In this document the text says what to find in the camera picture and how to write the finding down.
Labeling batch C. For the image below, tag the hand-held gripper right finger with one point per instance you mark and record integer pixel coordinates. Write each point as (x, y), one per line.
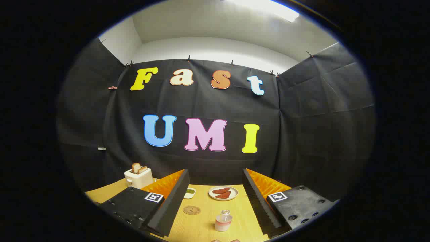
(258, 205)

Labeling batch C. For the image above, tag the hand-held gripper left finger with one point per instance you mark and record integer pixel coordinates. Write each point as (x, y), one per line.
(171, 205)

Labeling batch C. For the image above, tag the round brown coaster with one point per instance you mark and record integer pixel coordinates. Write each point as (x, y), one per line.
(191, 210)

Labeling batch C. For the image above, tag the clear juice bottle pink label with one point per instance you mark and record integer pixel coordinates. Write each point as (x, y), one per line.
(223, 222)

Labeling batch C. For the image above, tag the white divided seed tray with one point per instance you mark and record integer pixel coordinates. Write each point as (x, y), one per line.
(189, 193)

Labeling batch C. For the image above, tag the wooden table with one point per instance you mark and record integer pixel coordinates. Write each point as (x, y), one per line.
(205, 222)

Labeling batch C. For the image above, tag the red sausages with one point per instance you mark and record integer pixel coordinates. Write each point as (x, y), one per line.
(222, 193)

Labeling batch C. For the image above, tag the cream toaster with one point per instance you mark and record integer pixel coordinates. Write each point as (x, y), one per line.
(139, 179)

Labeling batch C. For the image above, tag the round white plate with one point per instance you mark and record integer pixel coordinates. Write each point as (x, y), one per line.
(214, 196)

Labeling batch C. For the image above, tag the toast bread slice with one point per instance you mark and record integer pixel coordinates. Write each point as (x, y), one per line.
(143, 169)
(135, 167)

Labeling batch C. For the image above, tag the black backdrop cloth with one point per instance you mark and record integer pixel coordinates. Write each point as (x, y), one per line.
(302, 134)

